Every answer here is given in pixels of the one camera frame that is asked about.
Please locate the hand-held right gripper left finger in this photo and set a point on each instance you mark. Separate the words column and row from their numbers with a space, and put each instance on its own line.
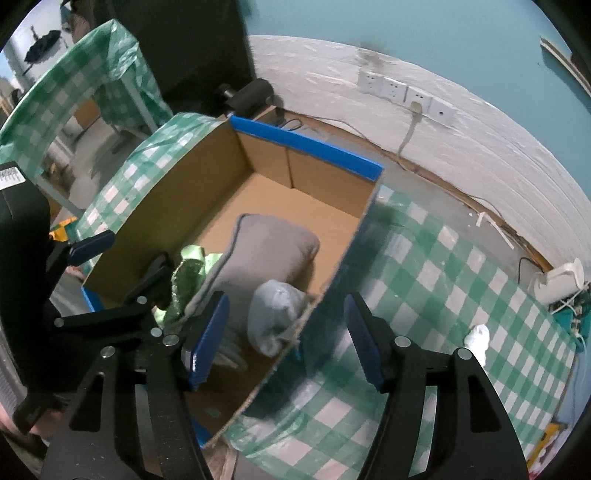
column 210, row 341

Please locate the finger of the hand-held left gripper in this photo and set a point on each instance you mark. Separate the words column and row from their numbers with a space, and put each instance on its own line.
column 92, row 247
column 138, row 302

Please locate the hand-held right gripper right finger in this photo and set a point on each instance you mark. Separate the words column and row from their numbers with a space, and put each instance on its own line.
column 364, row 341

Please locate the green bubble wrap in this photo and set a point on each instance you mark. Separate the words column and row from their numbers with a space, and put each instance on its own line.
column 184, row 286

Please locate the grey blue sock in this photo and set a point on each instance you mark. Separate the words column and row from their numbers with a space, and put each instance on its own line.
column 277, row 314

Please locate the grey towel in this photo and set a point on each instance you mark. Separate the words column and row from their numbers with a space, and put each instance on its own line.
column 268, row 249

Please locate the blue cardboard box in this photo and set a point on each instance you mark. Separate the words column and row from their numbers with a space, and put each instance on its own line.
column 286, row 203

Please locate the green checkered tablecloth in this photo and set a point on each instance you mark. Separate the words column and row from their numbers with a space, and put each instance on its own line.
column 438, row 286

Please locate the table with checkered cover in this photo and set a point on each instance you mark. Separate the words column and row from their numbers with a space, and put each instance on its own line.
column 55, row 92

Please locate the white plastic strip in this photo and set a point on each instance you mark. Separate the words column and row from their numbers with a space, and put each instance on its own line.
column 496, row 228

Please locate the teal plastic basket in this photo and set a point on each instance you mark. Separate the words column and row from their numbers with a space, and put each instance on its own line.
column 565, row 319

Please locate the white electric kettle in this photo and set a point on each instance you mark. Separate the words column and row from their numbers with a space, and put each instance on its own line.
column 561, row 279

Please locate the black umbrella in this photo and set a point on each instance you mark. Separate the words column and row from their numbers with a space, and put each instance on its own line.
column 42, row 46

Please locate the yellow packet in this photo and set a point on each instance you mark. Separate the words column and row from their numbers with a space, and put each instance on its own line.
column 551, row 438

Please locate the white power strip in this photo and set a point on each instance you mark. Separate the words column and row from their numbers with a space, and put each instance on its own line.
column 578, row 325

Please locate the black cylindrical device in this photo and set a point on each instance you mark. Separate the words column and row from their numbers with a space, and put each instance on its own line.
column 251, row 94

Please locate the black hanging coat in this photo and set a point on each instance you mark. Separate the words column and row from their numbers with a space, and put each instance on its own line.
column 184, row 46

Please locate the wooden window sill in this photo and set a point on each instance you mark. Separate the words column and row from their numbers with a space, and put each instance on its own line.
column 565, row 62

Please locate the white wall socket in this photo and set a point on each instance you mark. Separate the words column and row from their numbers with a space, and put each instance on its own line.
column 443, row 110
column 370, row 82
column 395, row 88
column 419, row 98

